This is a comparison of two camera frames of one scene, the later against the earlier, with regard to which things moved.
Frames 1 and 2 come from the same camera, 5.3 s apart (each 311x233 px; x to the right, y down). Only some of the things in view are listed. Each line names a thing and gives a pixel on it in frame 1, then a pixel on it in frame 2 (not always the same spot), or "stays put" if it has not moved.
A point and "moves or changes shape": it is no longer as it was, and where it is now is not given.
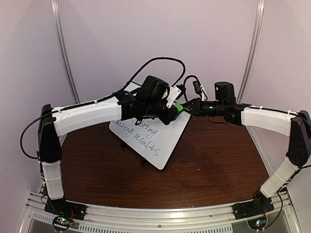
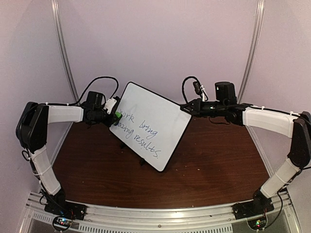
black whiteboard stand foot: x=143 y=161 stays put
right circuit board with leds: x=257 y=224 stays put
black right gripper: x=196 y=110 stays put
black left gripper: x=167 y=120 → x=110 y=123
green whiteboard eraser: x=179 y=106 moves or changes shape
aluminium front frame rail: x=202 y=219 stays put
